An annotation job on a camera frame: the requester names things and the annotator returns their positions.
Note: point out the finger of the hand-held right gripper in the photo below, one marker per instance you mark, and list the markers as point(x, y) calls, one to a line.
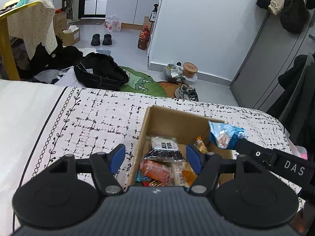
point(248, 146)

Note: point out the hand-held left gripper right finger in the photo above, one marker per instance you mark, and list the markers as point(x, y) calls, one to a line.
point(194, 161)

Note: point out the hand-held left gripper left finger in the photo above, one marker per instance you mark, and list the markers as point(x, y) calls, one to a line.
point(118, 158)

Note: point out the orange cracker packet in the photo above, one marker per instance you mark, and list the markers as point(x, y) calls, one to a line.
point(200, 147)

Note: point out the long white snack packet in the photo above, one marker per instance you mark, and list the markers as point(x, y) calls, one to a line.
point(178, 174)

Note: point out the blue snack packet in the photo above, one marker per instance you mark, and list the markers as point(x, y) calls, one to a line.
point(225, 135)

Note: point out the black and white snack packet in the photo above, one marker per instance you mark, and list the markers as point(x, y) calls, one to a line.
point(165, 148)

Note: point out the pink snack packet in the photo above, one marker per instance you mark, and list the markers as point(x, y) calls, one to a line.
point(157, 169)

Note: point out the pink plush item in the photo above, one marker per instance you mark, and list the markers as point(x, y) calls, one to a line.
point(301, 152)

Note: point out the grey sneaker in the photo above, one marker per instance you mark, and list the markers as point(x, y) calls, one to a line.
point(185, 92)

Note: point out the black coat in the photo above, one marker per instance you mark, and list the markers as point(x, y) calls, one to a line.
point(290, 83)

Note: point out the green frog floor mat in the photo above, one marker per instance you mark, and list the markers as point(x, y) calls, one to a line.
point(140, 81)

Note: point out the plastic trash bag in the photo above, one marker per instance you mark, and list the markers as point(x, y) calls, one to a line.
point(172, 72)

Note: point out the brown paper cup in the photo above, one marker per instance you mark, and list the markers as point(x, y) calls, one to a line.
point(190, 69)

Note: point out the grey door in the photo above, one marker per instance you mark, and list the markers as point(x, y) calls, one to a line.
point(270, 54)

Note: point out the white bedsheet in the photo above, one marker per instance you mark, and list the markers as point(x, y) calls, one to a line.
point(24, 108)

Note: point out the pile of dark clothes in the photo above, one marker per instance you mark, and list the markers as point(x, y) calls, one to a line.
point(54, 59)

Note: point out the black slipper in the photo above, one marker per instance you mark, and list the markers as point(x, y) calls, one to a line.
point(107, 39)
point(96, 39)

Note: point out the small cardboard box with paper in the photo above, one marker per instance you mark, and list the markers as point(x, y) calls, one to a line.
point(71, 35)

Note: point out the pack of water bottles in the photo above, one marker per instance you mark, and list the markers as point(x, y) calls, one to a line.
point(113, 24)

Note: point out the hanging black bag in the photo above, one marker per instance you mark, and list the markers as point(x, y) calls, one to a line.
point(294, 12)

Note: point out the plain cardboard box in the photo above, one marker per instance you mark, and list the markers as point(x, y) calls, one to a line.
point(60, 21)

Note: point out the black spray bottle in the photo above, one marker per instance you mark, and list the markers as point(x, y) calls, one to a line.
point(153, 12)

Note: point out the white kitchen cabinet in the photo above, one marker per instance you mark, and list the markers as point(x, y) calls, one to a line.
point(130, 2)

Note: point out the yellow table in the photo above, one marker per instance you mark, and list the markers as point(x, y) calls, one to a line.
point(9, 41)

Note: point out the wooden table with cloth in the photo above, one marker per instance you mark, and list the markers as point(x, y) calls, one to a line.
point(32, 24)

